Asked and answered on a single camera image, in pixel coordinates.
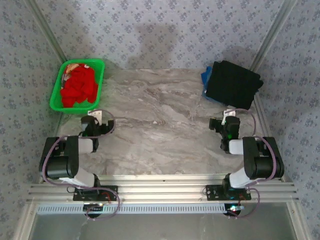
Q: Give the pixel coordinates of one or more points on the left controller board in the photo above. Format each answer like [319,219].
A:
[93,207]

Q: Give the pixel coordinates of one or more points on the green plastic basket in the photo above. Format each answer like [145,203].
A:
[57,102]

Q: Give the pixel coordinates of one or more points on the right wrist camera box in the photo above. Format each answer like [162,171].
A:
[228,113]

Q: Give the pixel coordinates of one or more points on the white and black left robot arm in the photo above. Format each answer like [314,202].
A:
[75,155]

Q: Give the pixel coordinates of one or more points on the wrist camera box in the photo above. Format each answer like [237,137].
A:
[96,115]
[228,113]

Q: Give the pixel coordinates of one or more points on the black folded t-shirt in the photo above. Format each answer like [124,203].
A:
[232,82]

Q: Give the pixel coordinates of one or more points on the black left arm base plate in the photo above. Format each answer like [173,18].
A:
[100,198]

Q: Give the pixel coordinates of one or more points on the controller board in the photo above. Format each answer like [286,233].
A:
[233,208]
[93,207]

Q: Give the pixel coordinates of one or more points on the aluminium frame leg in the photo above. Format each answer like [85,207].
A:
[23,222]
[298,222]

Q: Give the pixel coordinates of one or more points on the aluminium rail frame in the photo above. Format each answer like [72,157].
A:
[162,190]

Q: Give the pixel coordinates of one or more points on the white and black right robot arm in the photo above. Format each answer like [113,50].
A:
[250,155]

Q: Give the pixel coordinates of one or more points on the right controller board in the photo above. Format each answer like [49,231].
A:
[233,208]

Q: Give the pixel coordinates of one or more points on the aluminium corner post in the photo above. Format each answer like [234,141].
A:
[46,30]
[275,30]

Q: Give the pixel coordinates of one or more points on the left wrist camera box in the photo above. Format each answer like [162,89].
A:
[96,115]

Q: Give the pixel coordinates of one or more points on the blue folded t-shirt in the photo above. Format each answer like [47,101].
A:
[205,77]

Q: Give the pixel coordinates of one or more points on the red t-shirt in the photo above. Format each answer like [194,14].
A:
[78,85]

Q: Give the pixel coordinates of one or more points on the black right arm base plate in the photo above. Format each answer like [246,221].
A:
[212,193]

